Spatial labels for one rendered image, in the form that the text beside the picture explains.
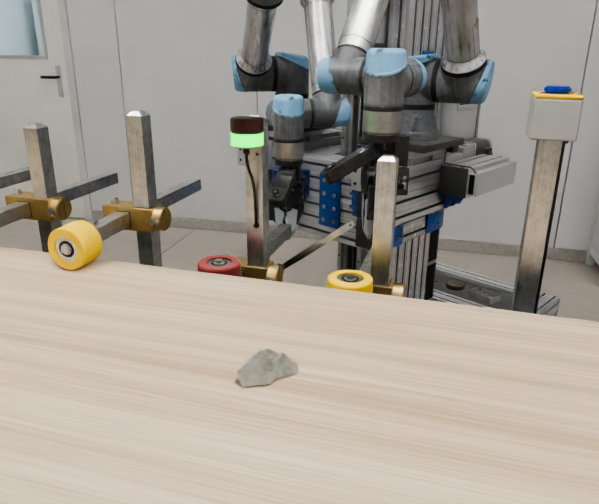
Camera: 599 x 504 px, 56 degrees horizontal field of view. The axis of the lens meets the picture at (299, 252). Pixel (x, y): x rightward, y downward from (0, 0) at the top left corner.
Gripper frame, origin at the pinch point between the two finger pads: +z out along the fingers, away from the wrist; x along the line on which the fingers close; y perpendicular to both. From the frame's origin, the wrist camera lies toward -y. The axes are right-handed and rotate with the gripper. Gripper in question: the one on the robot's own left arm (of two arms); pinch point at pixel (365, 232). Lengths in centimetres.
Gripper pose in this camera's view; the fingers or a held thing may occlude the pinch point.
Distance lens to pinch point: 114.6
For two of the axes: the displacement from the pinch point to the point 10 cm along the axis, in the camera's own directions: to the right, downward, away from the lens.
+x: -0.6, -3.4, 9.4
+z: -0.1, 9.4, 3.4
